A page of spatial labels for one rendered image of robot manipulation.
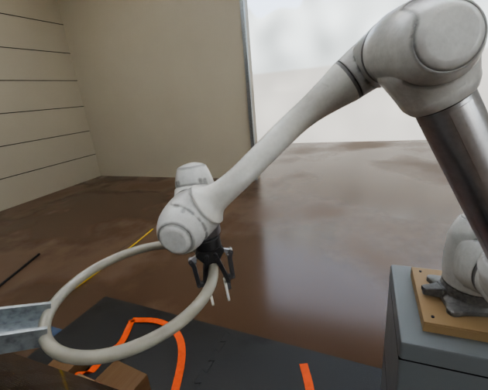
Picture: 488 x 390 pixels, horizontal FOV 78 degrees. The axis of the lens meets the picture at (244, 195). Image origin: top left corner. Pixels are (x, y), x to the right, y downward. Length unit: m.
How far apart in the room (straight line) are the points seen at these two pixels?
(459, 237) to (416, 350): 0.33
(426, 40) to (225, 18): 4.92
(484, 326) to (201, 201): 0.81
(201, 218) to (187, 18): 5.17
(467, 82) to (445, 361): 0.71
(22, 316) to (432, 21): 1.08
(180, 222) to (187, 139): 5.18
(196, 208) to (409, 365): 0.74
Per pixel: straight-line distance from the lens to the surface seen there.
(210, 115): 5.46
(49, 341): 0.90
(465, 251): 0.99
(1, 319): 1.04
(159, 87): 5.96
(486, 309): 1.10
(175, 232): 0.60
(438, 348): 1.01
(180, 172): 0.78
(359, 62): 0.72
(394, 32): 0.57
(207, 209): 0.63
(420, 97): 0.60
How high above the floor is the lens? 1.47
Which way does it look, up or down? 19 degrees down
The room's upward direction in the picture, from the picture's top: 5 degrees counter-clockwise
